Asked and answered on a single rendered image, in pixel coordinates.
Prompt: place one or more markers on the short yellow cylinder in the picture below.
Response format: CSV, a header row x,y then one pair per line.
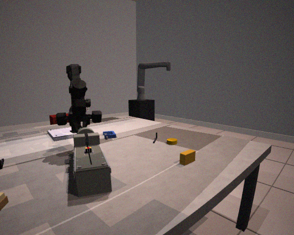
x,y
171,141

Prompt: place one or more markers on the blue c-clamp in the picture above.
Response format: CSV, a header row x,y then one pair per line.
x,y
109,134

